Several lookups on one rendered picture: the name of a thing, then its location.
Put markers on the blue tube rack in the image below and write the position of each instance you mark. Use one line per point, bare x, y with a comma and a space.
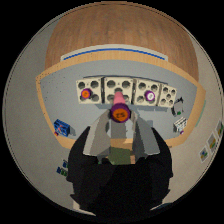
67, 131

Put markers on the grey bench mat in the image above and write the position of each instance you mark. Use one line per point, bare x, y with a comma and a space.
59, 93

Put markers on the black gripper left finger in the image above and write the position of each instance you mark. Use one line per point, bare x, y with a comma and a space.
91, 146

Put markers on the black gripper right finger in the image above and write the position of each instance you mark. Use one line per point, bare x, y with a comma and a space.
149, 144

